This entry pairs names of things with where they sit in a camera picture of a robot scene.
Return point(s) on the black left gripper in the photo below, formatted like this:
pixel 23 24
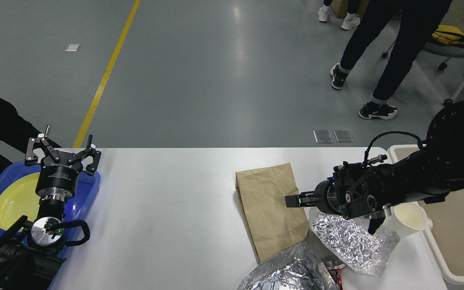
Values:
pixel 57 178

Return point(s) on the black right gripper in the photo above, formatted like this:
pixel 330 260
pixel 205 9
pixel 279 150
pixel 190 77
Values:
pixel 327 200

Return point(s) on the brown paper bag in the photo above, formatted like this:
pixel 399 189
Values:
pixel 273 226

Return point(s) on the small aluminium foil piece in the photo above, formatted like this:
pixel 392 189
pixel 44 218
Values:
pixel 350 241

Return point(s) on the yellow plate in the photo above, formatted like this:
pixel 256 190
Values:
pixel 19 199

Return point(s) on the white paper cup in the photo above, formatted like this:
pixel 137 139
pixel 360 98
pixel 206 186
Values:
pixel 407 219

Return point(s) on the blue plastic tray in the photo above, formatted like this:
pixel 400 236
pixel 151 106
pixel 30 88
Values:
pixel 76 208

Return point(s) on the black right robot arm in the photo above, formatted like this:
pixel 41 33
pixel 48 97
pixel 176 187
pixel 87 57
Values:
pixel 370 188

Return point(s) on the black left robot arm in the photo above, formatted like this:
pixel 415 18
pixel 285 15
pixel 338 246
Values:
pixel 30 250

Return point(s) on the left floor outlet plate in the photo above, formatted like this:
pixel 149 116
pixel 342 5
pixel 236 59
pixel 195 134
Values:
pixel 323 136

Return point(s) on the floor outlet plate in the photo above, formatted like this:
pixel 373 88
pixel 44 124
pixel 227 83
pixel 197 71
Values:
pixel 323 136
pixel 343 136

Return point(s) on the large crumpled aluminium foil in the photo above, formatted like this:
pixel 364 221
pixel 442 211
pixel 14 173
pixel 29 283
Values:
pixel 296 268

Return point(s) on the right floor outlet plate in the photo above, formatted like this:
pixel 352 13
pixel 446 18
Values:
pixel 343 136

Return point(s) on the beige plastic bin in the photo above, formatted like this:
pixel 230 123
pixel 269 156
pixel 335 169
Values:
pixel 445 235

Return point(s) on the grey office chair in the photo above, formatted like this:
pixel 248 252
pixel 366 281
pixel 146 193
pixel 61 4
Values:
pixel 447 51

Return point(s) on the person in black shorts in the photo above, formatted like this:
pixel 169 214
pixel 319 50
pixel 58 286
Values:
pixel 351 20

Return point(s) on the yellow bag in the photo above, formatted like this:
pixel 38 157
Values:
pixel 449 35

